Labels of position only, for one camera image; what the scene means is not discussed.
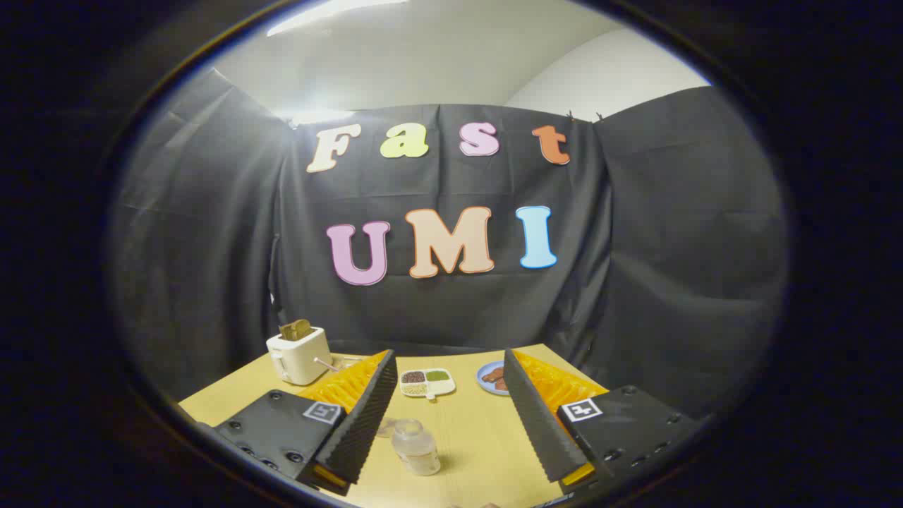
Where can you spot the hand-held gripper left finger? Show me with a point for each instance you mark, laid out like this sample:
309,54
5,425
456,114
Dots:
367,413

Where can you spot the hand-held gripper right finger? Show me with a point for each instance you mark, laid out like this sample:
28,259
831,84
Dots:
540,416

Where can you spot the clear plastic juice bottle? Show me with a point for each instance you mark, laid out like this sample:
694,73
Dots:
416,448

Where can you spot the brown cookie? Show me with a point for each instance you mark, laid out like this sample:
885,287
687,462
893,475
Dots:
501,384
492,374

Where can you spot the pink striped straw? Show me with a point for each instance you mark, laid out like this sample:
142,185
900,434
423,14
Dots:
324,364

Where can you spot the white divided snack tray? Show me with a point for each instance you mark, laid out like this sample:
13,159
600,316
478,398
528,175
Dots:
427,382

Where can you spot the small blue plate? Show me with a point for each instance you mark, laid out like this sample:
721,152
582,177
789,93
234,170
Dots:
483,377

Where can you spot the wooden table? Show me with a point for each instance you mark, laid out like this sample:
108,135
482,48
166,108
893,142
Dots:
465,430

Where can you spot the white toaster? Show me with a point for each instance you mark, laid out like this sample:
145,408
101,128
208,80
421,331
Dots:
300,356

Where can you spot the brown toast slice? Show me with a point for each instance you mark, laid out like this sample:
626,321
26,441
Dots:
296,329

